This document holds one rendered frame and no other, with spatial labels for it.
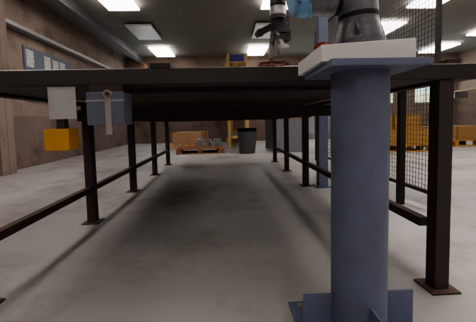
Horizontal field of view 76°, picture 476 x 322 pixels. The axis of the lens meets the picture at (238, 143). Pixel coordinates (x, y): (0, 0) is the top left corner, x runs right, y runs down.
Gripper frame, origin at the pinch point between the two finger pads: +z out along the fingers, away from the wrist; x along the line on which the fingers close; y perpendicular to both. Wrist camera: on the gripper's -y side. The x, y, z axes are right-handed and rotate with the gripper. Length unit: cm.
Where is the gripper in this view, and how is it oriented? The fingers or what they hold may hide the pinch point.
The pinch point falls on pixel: (274, 59)
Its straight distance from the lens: 149.3
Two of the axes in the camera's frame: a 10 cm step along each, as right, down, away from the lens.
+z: 0.2, 10.0, 0.7
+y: 9.9, -0.3, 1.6
